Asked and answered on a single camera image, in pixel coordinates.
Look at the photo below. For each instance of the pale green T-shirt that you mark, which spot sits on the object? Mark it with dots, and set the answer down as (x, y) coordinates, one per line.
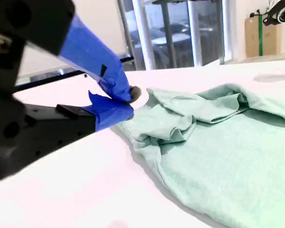
(216, 154)

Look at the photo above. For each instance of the brown cardboard box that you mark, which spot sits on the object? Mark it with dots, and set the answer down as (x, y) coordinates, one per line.
(273, 38)

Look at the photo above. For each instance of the black metal rail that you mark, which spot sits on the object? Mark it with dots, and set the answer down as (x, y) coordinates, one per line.
(50, 79)

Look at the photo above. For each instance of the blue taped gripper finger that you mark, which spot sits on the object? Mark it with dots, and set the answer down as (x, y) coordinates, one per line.
(92, 50)
(109, 111)

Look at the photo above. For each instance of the white glass door frame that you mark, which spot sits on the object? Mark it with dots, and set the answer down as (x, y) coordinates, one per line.
(147, 42)

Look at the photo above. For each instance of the green upright strip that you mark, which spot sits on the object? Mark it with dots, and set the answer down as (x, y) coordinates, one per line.
(260, 38)

